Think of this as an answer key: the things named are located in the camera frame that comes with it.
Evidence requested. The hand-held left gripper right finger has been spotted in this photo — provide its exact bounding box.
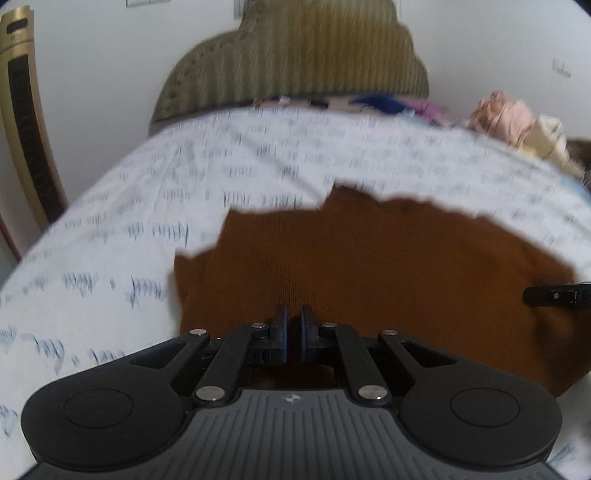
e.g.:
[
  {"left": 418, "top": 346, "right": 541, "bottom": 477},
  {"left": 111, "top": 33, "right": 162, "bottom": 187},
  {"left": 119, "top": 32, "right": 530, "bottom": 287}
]
[{"left": 300, "top": 305, "right": 458, "bottom": 407}]

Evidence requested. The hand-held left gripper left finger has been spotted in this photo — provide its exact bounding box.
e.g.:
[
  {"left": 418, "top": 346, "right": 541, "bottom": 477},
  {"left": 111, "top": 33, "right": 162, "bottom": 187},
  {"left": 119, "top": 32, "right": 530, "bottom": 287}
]
[{"left": 129, "top": 305, "right": 291, "bottom": 407}]

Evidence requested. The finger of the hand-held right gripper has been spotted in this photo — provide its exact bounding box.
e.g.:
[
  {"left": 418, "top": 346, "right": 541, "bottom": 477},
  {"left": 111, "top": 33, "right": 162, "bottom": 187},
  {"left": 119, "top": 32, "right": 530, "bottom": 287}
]
[{"left": 523, "top": 283, "right": 591, "bottom": 308}]

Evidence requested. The brown knit garment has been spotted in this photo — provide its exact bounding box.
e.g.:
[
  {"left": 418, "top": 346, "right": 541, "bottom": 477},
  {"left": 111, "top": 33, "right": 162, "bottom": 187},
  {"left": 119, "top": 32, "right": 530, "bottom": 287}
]
[{"left": 173, "top": 185, "right": 591, "bottom": 398}]

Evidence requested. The dark brown cloth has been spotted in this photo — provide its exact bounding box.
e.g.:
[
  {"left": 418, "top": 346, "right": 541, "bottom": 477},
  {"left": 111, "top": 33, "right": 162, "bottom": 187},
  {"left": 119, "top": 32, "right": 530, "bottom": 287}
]
[{"left": 565, "top": 138, "right": 591, "bottom": 186}]

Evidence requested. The cream crumpled cloth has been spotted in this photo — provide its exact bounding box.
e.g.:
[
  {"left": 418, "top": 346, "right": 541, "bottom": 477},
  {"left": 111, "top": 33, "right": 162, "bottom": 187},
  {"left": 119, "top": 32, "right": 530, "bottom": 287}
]
[{"left": 517, "top": 115, "right": 571, "bottom": 168}]

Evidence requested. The white printed bedsheet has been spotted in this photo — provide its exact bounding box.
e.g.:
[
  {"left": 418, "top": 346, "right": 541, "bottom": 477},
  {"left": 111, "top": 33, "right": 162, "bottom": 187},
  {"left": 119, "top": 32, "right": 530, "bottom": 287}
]
[{"left": 0, "top": 106, "right": 591, "bottom": 480}]

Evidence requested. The pink crumpled cloth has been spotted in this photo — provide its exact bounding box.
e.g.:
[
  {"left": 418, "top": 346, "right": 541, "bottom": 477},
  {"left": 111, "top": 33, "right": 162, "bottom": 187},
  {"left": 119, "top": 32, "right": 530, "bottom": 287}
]
[{"left": 470, "top": 91, "right": 537, "bottom": 142}]

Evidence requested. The purple cloth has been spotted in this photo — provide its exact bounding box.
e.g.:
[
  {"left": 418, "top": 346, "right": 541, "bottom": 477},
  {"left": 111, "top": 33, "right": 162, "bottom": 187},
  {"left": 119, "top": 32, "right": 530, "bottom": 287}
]
[{"left": 410, "top": 99, "right": 450, "bottom": 123}]

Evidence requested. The blue cloth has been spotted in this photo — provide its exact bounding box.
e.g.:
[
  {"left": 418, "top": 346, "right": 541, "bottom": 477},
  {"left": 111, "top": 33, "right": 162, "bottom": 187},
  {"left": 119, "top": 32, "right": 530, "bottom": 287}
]
[{"left": 350, "top": 93, "right": 408, "bottom": 114}]

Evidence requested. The olive upholstered headboard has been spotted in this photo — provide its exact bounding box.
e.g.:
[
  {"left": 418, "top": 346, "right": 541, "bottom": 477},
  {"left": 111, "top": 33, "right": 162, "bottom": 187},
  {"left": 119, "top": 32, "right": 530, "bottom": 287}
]
[{"left": 148, "top": 0, "right": 430, "bottom": 125}]

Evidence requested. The red-brown wooden trim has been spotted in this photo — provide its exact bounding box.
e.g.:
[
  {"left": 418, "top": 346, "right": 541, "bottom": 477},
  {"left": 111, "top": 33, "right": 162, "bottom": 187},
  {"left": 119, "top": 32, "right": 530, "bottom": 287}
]
[{"left": 0, "top": 213, "right": 21, "bottom": 265}]

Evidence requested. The gold tower fan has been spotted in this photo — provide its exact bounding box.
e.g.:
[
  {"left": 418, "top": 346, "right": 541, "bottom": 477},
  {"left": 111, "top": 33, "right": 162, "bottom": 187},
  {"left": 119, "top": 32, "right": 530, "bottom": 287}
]
[{"left": 0, "top": 6, "right": 70, "bottom": 228}]

